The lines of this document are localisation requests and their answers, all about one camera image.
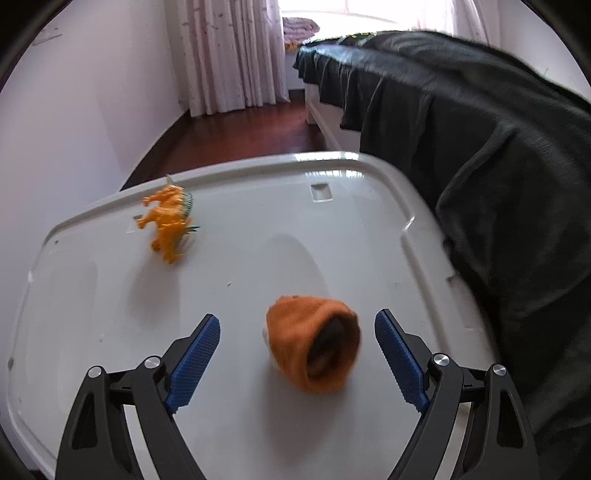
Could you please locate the black blanket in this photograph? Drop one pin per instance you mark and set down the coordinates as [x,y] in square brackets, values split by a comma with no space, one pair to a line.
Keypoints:
[485,138]

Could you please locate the pink folded bedding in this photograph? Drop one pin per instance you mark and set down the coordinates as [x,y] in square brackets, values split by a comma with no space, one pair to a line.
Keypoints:
[298,30]

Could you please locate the pink sheer curtain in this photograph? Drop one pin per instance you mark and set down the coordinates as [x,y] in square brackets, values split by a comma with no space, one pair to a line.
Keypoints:
[231,55]
[475,21]

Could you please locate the orange knitted sock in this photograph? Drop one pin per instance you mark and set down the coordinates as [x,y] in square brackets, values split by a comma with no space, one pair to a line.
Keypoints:
[295,332]

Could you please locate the orange toy dinosaur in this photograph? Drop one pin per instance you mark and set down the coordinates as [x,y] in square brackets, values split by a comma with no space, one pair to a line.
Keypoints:
[168,217]

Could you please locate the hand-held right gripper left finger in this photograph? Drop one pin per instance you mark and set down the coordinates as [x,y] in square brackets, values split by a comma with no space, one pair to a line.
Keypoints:
[194,364]

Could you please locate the white plastic bin lid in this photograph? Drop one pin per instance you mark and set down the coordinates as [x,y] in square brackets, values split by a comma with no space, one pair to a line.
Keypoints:
[277,221]

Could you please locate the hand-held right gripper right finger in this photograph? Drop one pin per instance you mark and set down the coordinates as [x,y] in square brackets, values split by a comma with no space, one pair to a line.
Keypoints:
[399,355]

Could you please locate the white bed frame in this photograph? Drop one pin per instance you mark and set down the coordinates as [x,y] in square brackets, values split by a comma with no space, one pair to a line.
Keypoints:
[323,120]

